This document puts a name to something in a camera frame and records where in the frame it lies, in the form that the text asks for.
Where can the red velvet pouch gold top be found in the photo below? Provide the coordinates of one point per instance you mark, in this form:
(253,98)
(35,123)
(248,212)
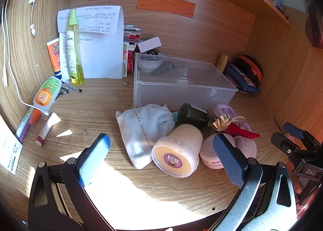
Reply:
(243,132)

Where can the pale pink round jar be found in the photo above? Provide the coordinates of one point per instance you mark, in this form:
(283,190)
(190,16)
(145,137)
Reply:
(210,152)

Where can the small white box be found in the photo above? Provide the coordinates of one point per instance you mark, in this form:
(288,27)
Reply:
(149,45)

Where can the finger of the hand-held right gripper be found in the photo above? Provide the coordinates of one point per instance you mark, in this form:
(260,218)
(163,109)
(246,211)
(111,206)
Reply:
(282,142)
(292,128)

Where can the pale pink round case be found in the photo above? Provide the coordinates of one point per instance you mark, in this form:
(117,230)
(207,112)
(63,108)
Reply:
(246,146)

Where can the white bowl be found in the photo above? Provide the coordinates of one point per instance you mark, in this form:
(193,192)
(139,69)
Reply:
(149,65)

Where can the black orange round case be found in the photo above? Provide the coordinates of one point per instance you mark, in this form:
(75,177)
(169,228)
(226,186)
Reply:
(252,67)

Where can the cream plastic tub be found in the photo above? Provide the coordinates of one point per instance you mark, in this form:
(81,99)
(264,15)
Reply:
(176,150)

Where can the orange sunscreen tube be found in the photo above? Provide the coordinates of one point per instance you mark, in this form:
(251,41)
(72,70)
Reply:
(54,57)

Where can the black key fob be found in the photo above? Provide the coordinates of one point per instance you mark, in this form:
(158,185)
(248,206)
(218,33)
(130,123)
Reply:
(165,67)

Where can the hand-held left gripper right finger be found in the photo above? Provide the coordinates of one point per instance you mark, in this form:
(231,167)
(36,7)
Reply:
(228,160)

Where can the small white red tube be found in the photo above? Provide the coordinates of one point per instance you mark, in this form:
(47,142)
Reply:
(48,126)

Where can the yellow tube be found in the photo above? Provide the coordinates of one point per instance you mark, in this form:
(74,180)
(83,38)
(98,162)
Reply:
(222,62)

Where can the clear plastic box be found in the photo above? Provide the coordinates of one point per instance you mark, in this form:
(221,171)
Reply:
(176,92)

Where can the white bottle with orange label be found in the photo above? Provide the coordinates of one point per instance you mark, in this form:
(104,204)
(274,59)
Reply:
(45,96)

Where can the person's right hand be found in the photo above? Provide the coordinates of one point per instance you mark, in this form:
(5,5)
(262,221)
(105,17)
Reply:
(298,189)

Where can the dark green jar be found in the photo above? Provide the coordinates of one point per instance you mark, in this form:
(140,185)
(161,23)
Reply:
(193,116)

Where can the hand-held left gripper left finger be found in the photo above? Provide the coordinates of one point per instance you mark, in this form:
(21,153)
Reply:
(94,160)

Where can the white paper sheet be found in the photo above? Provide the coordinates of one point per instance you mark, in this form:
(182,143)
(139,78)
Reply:
(103,52)

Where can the orange sticky note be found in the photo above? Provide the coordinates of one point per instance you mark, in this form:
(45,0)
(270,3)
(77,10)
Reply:
(166,5)

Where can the small blue box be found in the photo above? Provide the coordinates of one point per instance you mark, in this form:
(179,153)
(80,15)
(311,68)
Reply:
(175,117)

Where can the yellow-green spray bottle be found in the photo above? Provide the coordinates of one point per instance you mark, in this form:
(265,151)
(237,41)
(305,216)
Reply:
(75,62)

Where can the blue zip pouch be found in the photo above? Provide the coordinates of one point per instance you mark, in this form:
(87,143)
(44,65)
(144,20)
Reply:
(239,77)

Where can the white printed card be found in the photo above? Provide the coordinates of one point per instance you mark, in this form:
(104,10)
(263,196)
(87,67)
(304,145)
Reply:
(10,150)

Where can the stack of red-white packets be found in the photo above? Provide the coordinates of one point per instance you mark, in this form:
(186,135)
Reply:
(131,36)

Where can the dark rounded object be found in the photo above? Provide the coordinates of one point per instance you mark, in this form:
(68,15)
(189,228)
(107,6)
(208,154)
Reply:
(314,29)

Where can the fruit sticker card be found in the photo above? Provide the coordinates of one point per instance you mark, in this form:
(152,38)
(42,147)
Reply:
(125,59)

